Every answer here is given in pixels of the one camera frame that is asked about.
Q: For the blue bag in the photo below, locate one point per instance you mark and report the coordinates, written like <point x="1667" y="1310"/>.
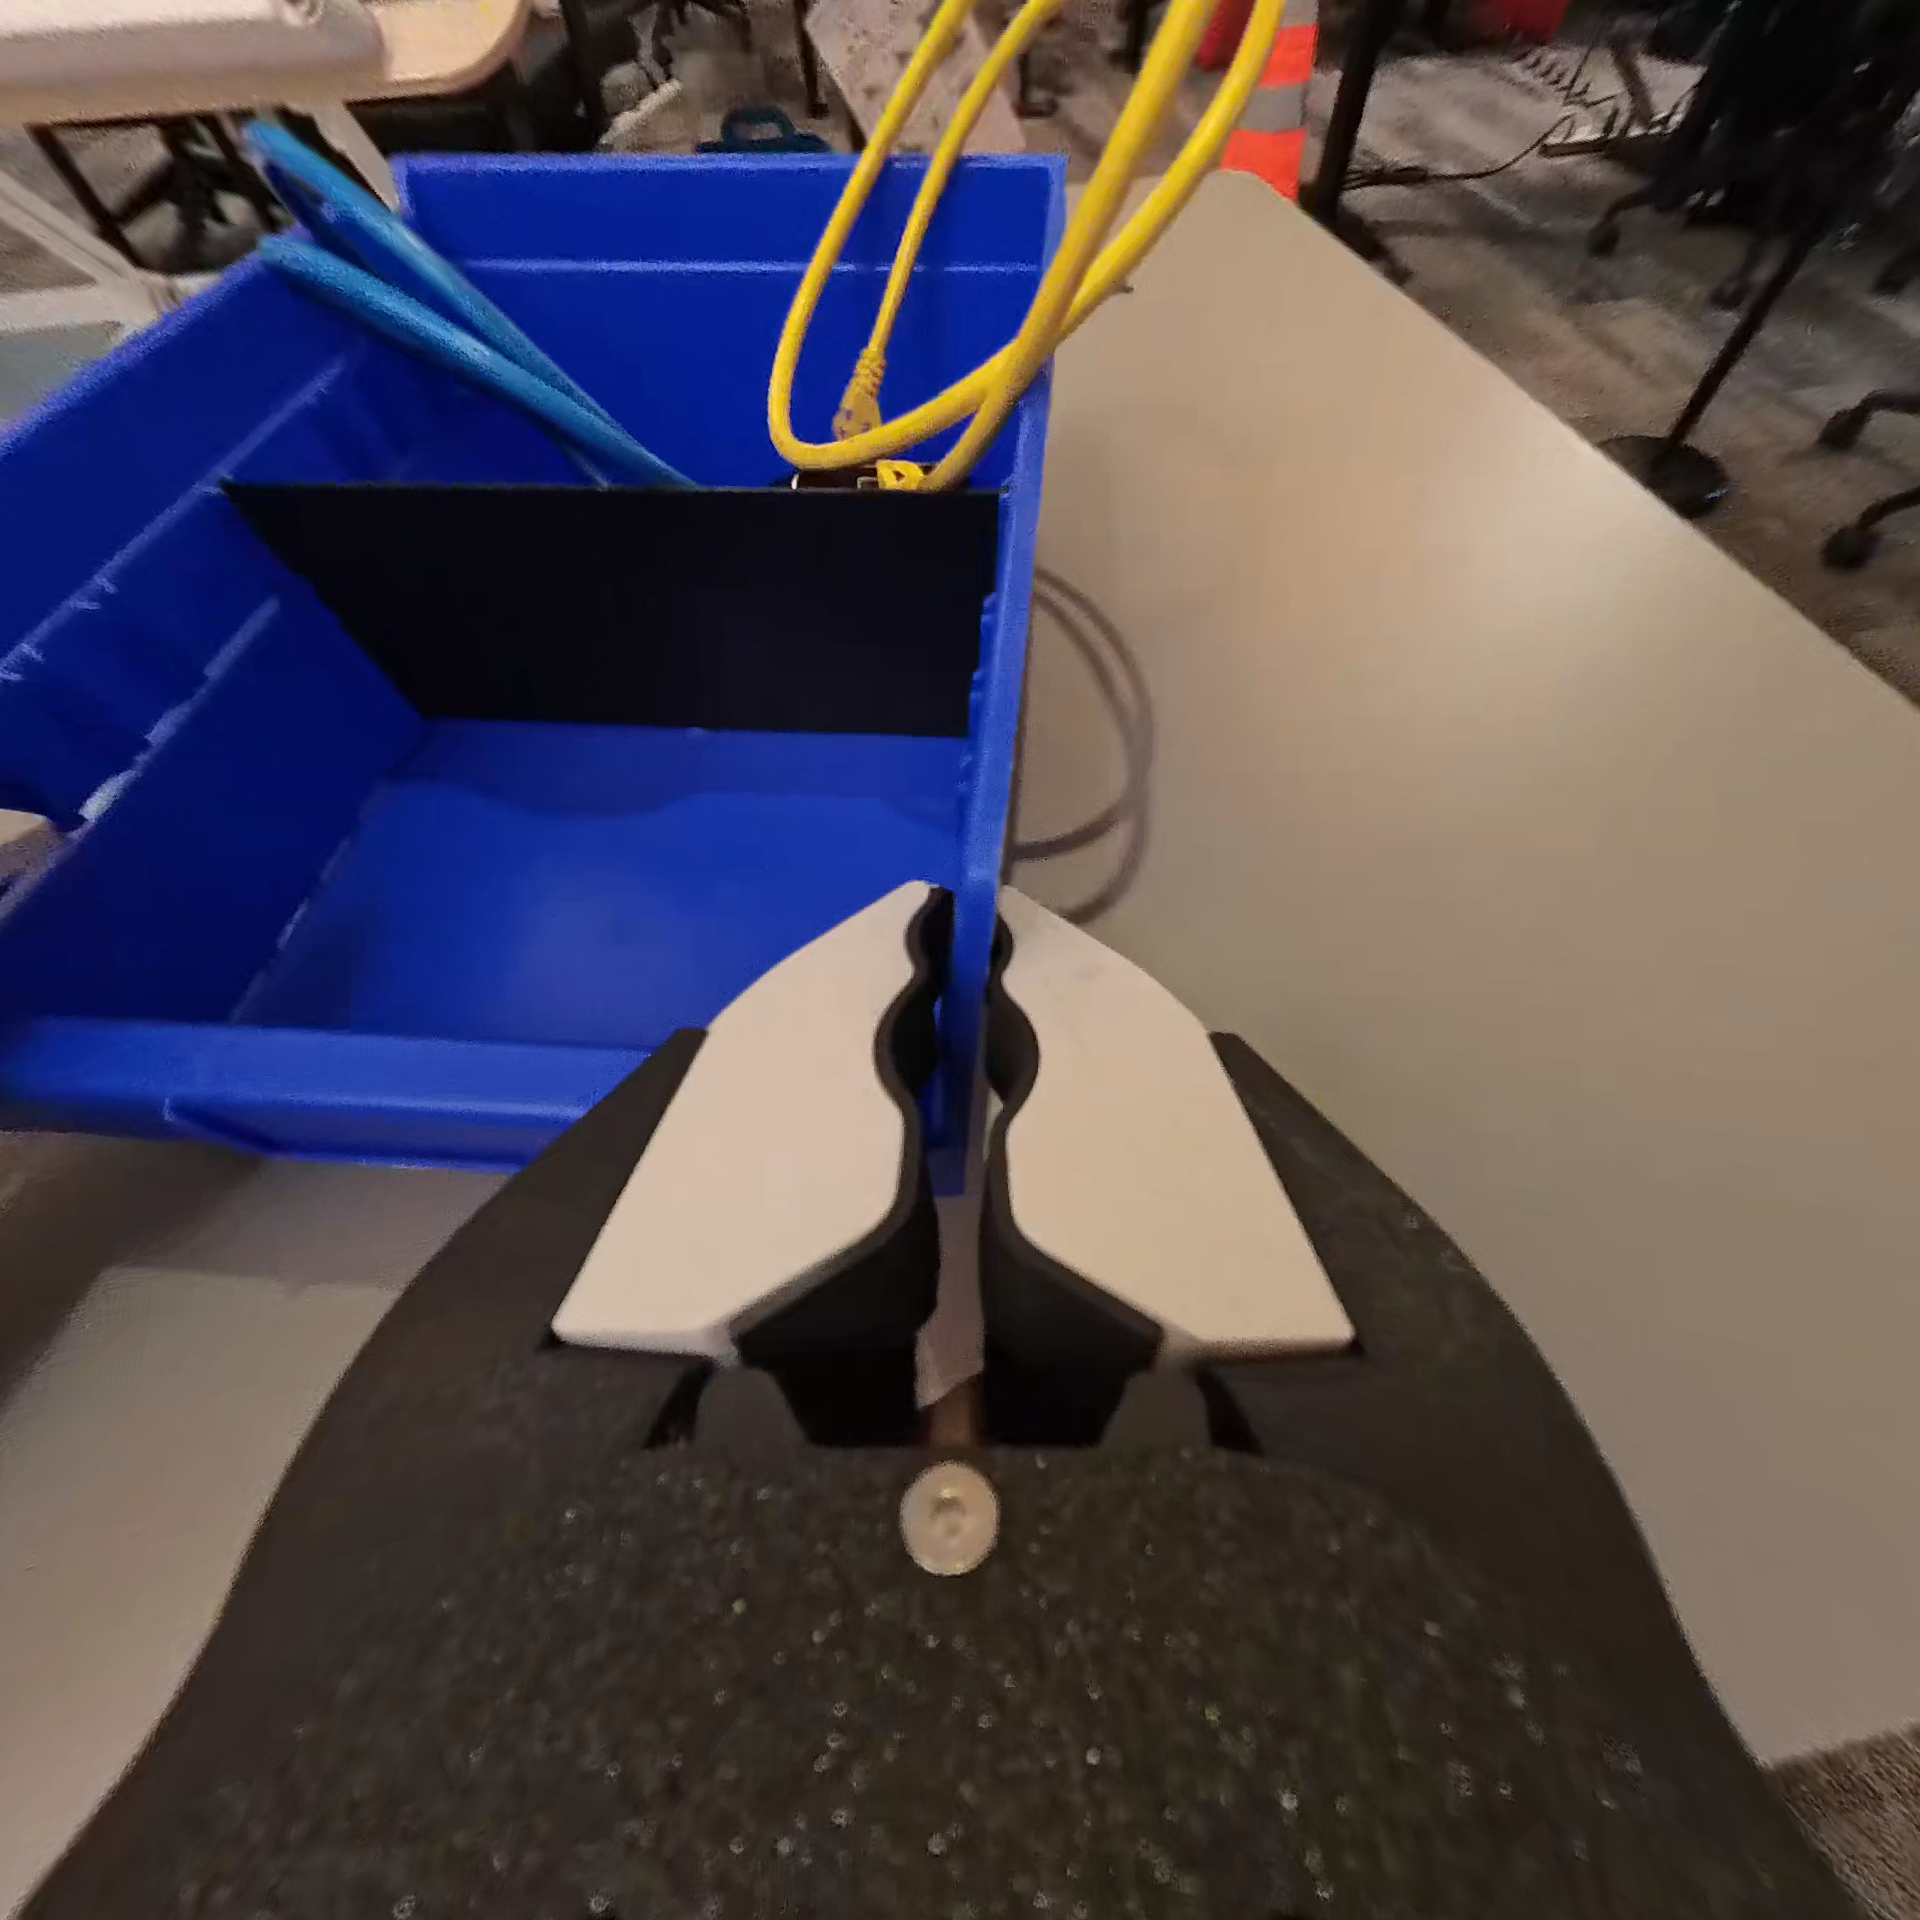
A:
<point x="763" y="134"/>

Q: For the blue plastic bin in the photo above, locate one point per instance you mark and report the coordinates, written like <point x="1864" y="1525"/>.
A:
<point x="600" y="902"/>

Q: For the black round stand base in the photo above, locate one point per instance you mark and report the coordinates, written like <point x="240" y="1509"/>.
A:
<point x="1665" y="475"/>

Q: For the orange traffic cone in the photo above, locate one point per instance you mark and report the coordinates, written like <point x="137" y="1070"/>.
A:
<point x="1275" y="107"/>

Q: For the black bin divider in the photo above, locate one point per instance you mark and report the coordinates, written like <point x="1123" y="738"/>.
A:
<point x="629" y="599"/>

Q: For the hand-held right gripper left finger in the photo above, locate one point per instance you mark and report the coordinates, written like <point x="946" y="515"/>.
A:
<point x="751" y="1171"/>

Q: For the white mounting bar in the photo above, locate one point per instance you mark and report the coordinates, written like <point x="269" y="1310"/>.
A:
<point x="149" y="45"/>

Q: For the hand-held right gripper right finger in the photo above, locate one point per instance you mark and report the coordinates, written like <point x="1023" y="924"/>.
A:
<point x="1171" y="1185"/>

